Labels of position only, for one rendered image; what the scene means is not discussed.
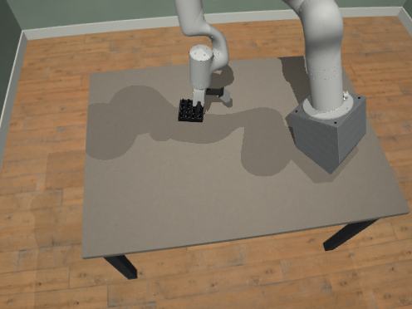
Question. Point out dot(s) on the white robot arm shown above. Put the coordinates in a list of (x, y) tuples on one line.
[(322, 25)]

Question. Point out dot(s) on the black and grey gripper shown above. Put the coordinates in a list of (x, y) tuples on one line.
[(199, 96)]

